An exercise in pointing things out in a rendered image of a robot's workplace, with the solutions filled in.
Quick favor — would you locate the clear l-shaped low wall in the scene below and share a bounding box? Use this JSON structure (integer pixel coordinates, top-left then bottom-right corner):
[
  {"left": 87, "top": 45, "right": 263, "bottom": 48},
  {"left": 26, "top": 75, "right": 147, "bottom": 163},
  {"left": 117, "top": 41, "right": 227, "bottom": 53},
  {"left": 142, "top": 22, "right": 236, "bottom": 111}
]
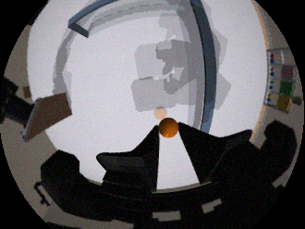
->
[{"left": 70, "top": 0, "right": 205, "bottom": 130}]

